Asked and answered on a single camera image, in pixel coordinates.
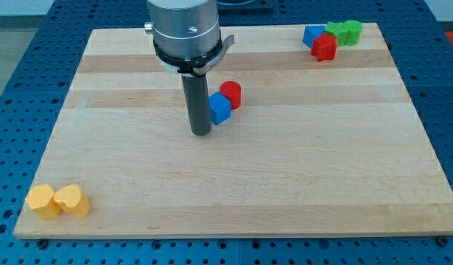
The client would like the light wooden board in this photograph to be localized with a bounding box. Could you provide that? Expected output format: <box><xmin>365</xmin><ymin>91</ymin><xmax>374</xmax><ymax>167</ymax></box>
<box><xmin>14</xmin><ymin>23</ymin><xmax>453</xmax><ymax>239</ymax></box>

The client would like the blue block top right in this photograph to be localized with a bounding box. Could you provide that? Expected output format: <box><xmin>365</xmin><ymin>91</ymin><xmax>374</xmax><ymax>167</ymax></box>
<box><xmin>303</xmin><ymin>25</ymin><xmax>326</xmax><ymax>48</ymax></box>

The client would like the green cylinder block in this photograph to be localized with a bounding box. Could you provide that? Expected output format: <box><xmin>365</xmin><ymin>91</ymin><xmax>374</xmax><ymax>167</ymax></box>
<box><xmin>343</xmin><ymin>20</ymin><xmax>363</xmax><ymax>46</ymax></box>

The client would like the red star block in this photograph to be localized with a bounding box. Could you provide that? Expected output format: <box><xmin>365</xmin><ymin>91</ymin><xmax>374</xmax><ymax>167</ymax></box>
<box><xmin>310</xmin><ymin>33</ymin><xmax>337</xmax><ymax>62</ymax></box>

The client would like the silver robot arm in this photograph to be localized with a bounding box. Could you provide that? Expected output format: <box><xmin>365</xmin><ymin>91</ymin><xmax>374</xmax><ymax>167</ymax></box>
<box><xmin>144</xmin><ymin>0</ymin><xmax>235</xmax><ymax>136</ymax></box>

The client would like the yellow heart block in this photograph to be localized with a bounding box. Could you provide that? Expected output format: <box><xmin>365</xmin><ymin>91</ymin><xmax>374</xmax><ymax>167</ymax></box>
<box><xmin>53</xmin><ymin>184</ymin><xmax>91</xmax><ymax>218</ymax></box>

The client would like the yellow hexagon block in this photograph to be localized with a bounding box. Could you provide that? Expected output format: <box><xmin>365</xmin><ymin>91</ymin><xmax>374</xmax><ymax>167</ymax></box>
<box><xmin>25</xmin><ymin>183</ymin><xmax>62</xmax><ymax>219</ymax></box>

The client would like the green star block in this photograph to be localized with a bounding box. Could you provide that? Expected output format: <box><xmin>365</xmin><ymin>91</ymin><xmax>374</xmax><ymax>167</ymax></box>
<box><xmin>324</xmin><ymin>21</ymin><xmax>348</xmax><ymax>46</ymax></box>

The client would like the blue cube block centre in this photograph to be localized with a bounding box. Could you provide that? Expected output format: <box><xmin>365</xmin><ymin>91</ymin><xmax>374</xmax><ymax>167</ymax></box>
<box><xmin>208</xmin><ymin>92</ymin><xmax>231</xmax><ymax>125</ymax></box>

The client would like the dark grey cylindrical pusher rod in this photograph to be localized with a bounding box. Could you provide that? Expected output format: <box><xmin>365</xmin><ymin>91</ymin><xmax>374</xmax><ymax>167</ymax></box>
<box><xmin>181</xmin><ymin>75</ymin><xmax>211</xmax><ymax>136</ymax></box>

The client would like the red cylinder block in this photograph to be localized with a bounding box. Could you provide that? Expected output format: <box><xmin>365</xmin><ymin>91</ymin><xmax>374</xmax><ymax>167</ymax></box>
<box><xmin>220</xmin><ymin>81</ymin><xmax>242</xmax><ymax>110</ymax></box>

